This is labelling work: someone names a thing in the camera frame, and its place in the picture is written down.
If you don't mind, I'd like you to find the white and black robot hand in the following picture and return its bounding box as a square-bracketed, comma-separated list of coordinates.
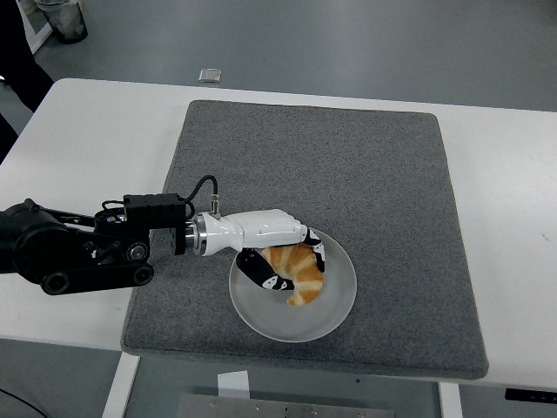
[200, 208, 328, 293]

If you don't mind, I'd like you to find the golden croissant bread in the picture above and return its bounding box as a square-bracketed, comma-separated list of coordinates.
[260, 242, 325, 307]

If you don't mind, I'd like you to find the pale grey round plate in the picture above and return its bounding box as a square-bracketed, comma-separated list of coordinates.
[229, 226, 358, 343]

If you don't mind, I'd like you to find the grey felt mat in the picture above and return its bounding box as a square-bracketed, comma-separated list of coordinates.
[120, 98, 489, 379]

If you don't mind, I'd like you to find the white table leg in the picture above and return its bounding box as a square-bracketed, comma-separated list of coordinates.
[102, 350, 142, 418]
[438, 381, 463, 418]

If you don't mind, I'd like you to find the dark mesh waste bin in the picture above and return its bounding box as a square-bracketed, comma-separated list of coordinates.
[35, 0, 89, 44]

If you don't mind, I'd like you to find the person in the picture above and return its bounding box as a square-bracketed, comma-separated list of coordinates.
[0, 0, 56, 165]

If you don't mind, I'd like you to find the black table control panel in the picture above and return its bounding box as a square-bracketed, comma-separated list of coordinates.
[504, 388, 557, 401]

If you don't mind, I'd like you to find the thin black floor cable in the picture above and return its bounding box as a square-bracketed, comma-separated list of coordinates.
[0, 385, 44, 418]

